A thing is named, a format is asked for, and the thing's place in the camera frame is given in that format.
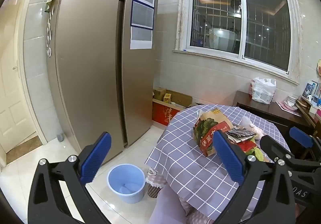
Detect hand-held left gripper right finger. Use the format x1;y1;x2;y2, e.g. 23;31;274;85
213;131;296;224

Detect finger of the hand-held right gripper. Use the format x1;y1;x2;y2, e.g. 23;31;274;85
260;136;296;172
289;127;321;162

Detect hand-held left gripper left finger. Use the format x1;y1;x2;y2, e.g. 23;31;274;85
27;132;112;224

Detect blue plastic bucket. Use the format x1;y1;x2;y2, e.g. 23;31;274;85
107;163;146;203

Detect white plastic bag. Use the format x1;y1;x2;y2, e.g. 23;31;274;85
241;116;263;139

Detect brown paper bag green print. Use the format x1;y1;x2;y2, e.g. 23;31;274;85
193;108;235;157

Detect green plastic wrapper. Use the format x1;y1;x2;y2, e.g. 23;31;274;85
247;147;265;162

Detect red snack packet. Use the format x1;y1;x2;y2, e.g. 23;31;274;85
239;140;257;152

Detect pink table mat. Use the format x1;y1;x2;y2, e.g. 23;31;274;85
276;100;304;118

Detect wooden rack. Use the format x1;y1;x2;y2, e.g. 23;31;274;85
297;95;321;127

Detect dark wooden cabinet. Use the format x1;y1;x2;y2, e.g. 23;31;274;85
233;90;314;160

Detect round table with checked cloth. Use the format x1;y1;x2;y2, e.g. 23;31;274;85
145;104;293;221

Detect blue printed box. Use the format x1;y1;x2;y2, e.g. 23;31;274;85
302;82;314;99

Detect white shopping bag with packs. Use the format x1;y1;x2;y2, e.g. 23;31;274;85
249;77;277;104

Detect patterned stool cover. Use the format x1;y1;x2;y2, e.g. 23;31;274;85
146;167;168;198

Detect large brown cardboard box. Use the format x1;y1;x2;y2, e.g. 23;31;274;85
167;89;193;108

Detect person's leg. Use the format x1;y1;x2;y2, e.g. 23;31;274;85
149;184;188;224

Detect red cardboard box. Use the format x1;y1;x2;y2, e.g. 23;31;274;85
152;99;186;127

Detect small brown cardboard box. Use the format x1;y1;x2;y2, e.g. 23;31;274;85
153;87;167;101

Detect gold double-door refrigerator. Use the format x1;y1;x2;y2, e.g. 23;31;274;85
46;0;161;164

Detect white panelled door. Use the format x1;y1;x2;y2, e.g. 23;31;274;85
0;0;39;167

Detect white fridge notice sheet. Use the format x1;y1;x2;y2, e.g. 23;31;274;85
130;26;153;50

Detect white fridge side decals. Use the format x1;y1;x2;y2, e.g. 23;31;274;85
46;8;55;58

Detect white-framed sliding window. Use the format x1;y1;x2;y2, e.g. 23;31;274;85
173;0;301;84

